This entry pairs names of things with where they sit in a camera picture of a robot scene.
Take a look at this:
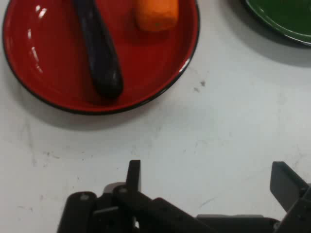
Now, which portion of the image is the green plate with black rim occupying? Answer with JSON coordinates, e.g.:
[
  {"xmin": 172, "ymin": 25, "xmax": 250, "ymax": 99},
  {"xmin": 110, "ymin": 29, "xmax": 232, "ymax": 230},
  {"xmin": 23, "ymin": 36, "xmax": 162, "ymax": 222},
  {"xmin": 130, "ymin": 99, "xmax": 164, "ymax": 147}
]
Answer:
[{"xmin": 240, "ymin": 0, "xmax": 311, "ymax": 47}]

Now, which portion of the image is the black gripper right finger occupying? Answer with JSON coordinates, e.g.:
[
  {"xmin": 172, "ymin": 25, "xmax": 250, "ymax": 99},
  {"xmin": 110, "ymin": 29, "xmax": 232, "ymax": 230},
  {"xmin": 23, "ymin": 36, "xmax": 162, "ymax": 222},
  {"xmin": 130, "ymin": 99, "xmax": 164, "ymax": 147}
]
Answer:
[{"xmin": 269, "ymin": 161, "xmax": 311, "ymax": 233}]

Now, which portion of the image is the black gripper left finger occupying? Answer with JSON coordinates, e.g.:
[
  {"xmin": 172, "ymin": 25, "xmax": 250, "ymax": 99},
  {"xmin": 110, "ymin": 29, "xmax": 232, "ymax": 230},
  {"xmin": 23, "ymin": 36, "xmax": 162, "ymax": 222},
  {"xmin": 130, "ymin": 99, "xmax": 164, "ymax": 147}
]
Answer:
[{"xmin": 57, "ymin": 159, "xmax": 214, "ymax": 233}]

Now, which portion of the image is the orange toy carrot piece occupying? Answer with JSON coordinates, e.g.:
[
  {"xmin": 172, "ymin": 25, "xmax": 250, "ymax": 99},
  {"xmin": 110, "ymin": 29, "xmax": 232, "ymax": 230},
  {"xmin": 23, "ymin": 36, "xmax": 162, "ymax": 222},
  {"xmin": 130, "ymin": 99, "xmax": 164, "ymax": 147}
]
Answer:
[{"xmin": 133, "ymin": 0, "xmax": 179, "ymax": 32}]

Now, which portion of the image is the red plate with black rim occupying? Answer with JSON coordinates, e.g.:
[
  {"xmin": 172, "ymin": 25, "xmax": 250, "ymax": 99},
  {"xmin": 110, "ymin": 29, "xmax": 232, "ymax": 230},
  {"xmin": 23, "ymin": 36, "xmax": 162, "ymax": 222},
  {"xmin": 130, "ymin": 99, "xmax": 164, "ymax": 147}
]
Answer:
[{"xmin": 1, "ymin": 0, "xmax": 201, "ymax": 115}]

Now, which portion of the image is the dark purple toy eggplant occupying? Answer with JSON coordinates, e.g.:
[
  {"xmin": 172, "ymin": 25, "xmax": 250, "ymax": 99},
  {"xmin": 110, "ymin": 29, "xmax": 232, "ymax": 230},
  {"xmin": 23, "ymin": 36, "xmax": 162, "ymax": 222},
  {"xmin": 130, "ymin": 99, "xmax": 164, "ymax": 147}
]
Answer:
[{"xmin": 72, "ymin": 0, "xmax": 124, "ymax": 99}]

